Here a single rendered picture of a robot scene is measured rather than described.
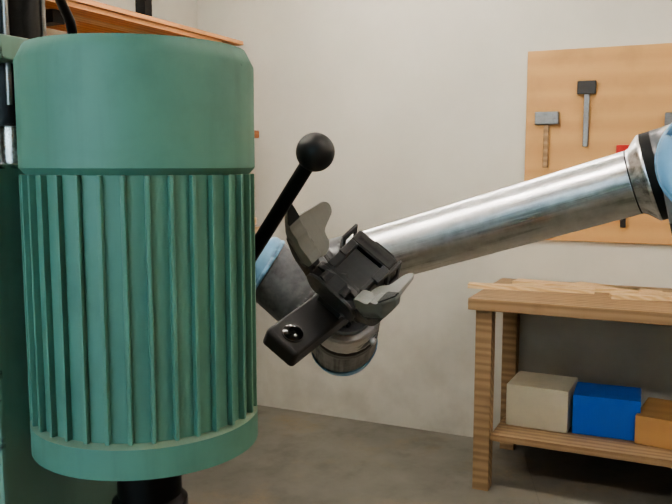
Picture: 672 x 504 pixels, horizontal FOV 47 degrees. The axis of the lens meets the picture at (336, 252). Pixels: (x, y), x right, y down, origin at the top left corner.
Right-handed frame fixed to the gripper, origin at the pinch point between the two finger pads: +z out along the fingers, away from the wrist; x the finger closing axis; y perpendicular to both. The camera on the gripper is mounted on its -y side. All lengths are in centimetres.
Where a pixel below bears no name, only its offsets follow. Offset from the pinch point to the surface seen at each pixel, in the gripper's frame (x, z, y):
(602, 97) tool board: -33, -222, 218
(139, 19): -190, -183, 84
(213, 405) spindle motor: 6.4, 14.4, -20.0
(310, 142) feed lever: -4.8, 13.0, 1.7
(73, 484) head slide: -1.1, 0.8, -32.0
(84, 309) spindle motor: -3.2, 20.4, -21.9
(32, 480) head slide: -2.3, 5.2, -33.6
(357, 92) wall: -138, -265, 167
